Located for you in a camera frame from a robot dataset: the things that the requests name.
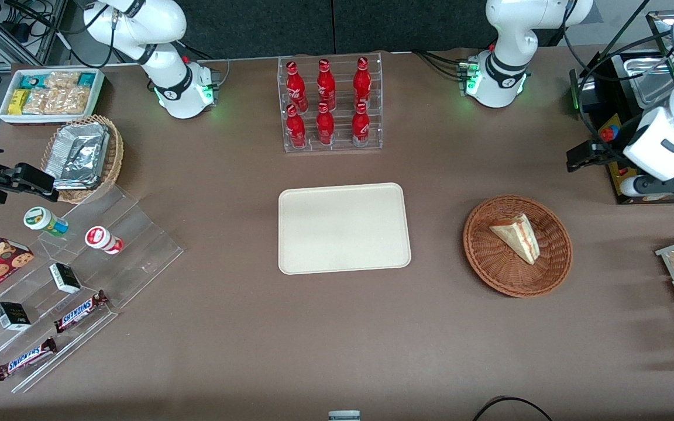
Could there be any triangular sandwich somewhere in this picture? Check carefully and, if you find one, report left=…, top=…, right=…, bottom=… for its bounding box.
left=489, top=213, right=541, bottom=265

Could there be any tan wicker basket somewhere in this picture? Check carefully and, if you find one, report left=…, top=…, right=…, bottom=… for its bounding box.
left=40, top=115, right=125, bottom=205

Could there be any round brown wicker basket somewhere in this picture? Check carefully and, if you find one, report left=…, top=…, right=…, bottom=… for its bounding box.
left=463, top=195, right=573, bottom=299

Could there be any cream plastic tray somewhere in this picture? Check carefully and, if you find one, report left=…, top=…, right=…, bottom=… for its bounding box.
left=278, top=182, right=412, bottom=275

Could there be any black appliance yellow control panel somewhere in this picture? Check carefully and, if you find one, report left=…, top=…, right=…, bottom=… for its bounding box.
left=569, top=11, right=674, bottom=205

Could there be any green lid yogurt cup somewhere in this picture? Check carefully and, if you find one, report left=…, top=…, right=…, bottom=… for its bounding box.
left=23, top=206, right=70, bottom=238

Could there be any silver foil packet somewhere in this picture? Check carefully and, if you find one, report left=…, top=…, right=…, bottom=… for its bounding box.
left=44, top=122, right=110, bottom=191

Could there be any white plastic bin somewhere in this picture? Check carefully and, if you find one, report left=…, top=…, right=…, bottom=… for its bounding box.
left=0, top=68, right=106, bottom=126

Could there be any clear bag of crackers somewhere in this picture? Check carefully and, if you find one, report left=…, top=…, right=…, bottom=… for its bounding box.
left=53, top=87, right=91, bottom=115
left=23, top=88, right=57, bottom=115
left=44, top=71, right=81, bottom=90

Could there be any yellow snack packet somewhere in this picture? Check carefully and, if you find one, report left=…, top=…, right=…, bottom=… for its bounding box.
left=8, top=89, right=30, bottom=115

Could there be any red lid yogurt cup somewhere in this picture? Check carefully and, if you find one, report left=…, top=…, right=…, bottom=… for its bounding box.
left=85, top=226, right=124, bottom=255

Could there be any small black box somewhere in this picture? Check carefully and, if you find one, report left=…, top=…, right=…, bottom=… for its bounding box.
left=49, top=263, right=82, bottom=294
left=0, top=302, right=32, bottom=332

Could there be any clear acrylic stepped shelf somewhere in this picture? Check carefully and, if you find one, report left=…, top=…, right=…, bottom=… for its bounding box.
left=0, top=184, right=185, bottom=394

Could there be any snickers chocolate bar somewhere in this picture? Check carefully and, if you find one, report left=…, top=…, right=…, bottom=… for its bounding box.
left=0, top=337, right=59, bottom=382
left=54, top=290, right=109, bottom=334

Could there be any red cola bottle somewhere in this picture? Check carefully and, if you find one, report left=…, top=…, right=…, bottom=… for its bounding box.
left=286, top=104, right=307, bottom=149
left=286, top=61, right=310, bottom=112
left=315, top=58, right=336, bottom=111
left=352, top=102, right=371, bottom=148
left=353, top=56, right=372, bottom=108
left=316, top=102, right=335, bottom=146

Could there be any clear acrylic bottle rack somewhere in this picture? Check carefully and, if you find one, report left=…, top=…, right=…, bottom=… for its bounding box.
left=277, top=51, right=384, bottom=154

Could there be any aluminium frame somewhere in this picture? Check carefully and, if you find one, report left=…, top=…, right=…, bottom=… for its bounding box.
left=0, top=0, right=70, bottom=66

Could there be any black cable bundle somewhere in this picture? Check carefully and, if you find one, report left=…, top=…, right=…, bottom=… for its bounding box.
left=411, top=49, right=470, bottom=80

